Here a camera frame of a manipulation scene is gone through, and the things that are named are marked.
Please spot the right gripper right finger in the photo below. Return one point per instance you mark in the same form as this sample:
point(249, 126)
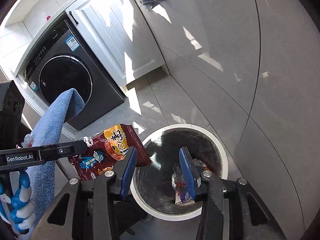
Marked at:
point(249, 217)

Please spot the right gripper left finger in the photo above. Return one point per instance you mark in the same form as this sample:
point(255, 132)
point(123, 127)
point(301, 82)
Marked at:
point(85, 210)

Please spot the clear bag with purple glove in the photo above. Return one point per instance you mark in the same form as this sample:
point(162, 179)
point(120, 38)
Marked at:
point(181, 184)

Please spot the dark red snack bag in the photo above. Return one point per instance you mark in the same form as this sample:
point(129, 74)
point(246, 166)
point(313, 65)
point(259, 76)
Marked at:
point(105, 149)

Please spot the white rimmed trash bin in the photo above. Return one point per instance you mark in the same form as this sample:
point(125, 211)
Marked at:
point(151, 185)

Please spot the left blue white gloved hand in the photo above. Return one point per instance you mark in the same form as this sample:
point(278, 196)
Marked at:
point(22, 214)

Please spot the blue towel on table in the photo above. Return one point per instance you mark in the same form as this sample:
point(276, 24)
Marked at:
point(48, 132)

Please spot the black shoe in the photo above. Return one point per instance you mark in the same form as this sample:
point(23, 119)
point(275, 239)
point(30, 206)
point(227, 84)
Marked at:
point(128, 213)

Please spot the dark front-load washing machine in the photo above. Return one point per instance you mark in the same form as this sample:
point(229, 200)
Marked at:
point(61, 60)

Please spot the white cabinet door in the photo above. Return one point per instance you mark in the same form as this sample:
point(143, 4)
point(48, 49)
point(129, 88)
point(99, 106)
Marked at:
point(118, 35)

